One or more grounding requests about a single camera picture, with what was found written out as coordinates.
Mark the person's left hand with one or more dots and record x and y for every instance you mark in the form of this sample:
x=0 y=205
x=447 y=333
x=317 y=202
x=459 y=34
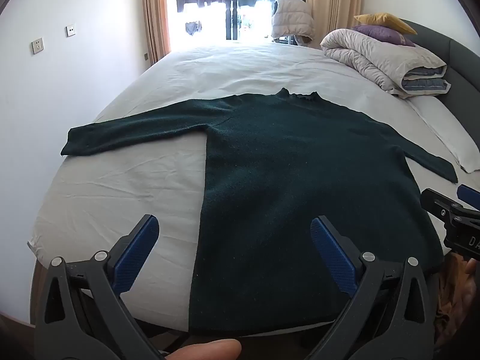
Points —
x=204 y=350

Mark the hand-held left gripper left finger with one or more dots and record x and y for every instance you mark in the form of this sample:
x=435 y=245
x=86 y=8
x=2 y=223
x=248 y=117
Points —
x=138 y=255

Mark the person's right hand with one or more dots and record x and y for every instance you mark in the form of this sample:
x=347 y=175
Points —
x=471 y=288

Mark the purple pillow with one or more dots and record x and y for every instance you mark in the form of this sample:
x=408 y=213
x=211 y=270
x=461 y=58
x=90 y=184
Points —
x=378 y=33

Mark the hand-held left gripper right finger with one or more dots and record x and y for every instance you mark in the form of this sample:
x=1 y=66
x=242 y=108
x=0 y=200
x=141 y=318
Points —
x=330 y=255

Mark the white pillow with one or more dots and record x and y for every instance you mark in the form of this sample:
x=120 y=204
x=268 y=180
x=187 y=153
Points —
x=442 y=120

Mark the dark green sweater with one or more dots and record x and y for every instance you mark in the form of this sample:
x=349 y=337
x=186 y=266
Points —
x=281 y=176

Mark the beige puffer jacket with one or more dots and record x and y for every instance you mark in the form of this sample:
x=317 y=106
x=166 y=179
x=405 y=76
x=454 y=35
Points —
x=292 y=18

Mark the small dark hanging garment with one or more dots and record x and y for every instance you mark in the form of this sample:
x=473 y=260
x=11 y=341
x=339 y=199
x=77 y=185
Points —
x=193 y=28

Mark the bed with white sheet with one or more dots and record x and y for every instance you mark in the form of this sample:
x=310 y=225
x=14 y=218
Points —
x=225 y=71

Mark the yellow pillow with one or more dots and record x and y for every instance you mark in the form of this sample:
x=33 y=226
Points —
x=382 y=20

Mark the grey upholstered headboard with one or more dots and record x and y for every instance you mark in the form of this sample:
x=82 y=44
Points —
x=461 y=56

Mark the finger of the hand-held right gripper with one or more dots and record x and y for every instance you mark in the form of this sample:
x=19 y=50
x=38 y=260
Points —
x=468 y=195
x=435 y=202

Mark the white wall socket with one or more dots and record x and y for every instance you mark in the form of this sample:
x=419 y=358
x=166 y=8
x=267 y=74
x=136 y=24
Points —
x=37 y=45
x=70 y=30

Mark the folded beige duvet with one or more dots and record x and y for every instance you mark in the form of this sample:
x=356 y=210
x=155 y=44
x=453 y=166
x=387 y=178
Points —
x=375 y=56

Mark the black balcony door frame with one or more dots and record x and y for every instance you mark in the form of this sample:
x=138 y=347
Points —
x=232 y=7

